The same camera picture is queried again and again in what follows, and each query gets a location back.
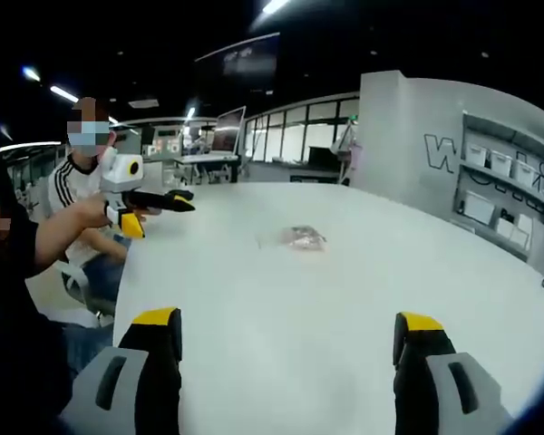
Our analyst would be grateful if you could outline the person's blue jeans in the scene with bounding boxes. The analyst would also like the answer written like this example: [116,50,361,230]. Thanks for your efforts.
[62,320,115,380]

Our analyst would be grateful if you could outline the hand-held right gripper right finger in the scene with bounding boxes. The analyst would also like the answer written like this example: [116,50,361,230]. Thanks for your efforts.
[393,310,516,435]

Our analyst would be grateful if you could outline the clear resealable bag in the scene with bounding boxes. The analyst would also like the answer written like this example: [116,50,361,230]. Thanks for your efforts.
[255,223,329,254]

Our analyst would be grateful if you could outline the person's dark clothing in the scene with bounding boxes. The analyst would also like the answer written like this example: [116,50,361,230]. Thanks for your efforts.
[0,179,76,435]

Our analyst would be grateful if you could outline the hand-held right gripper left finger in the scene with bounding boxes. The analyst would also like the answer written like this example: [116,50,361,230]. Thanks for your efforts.
[58,306,183,435]

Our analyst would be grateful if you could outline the grey wall shelf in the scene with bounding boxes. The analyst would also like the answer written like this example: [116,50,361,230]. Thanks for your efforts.
[452,111,544,265]

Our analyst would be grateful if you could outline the person's left hand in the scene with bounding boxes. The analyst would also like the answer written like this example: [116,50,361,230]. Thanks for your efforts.
[83,198,112,228]

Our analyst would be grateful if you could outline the white storage box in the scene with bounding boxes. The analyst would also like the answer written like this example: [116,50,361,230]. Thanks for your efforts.
[489,150,514,179]
[512,158,541,186]
[463,142,490,168]

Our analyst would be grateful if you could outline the computer monitor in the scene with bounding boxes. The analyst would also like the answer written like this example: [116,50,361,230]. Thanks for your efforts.
[209,105,248,156]

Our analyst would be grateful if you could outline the white chair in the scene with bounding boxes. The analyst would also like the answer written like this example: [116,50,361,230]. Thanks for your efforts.
[24,259,117,329]

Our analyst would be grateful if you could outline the hanging dark ceiling screen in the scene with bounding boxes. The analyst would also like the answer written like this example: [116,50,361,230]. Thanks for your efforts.
[193,32,281,79]

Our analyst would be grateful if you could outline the white desk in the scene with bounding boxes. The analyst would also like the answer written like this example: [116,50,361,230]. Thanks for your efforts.
[172,152,242,186]

